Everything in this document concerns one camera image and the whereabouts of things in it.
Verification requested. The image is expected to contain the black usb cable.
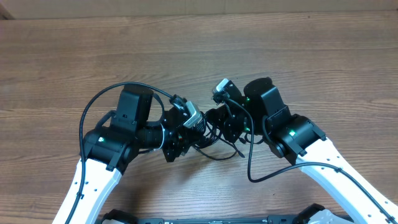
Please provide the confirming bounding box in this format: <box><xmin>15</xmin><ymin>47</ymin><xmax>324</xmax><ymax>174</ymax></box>
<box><xmin>191</xmin><ymin>114</ymin><xmax>249</xmax><ymax>162</ymax></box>

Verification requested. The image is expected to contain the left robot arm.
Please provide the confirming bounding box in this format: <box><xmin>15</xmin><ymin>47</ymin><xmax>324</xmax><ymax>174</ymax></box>
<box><xmin>53</xmin><ymin>82</ymin><xmax>205</xmax><ymax>223</ymax></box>

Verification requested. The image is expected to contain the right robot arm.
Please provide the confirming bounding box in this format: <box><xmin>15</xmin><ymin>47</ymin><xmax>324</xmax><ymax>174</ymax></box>
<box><xmin>208</xmin><ymin>77</ymin><xmax>397</xmax><ymax>223</ymax></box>

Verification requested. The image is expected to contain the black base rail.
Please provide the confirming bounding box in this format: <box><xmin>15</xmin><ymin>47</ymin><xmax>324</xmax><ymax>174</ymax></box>
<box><xmin>99</xmin><ymin>203</ymin><xmax>355</xmax><ymax>224</ymax></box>

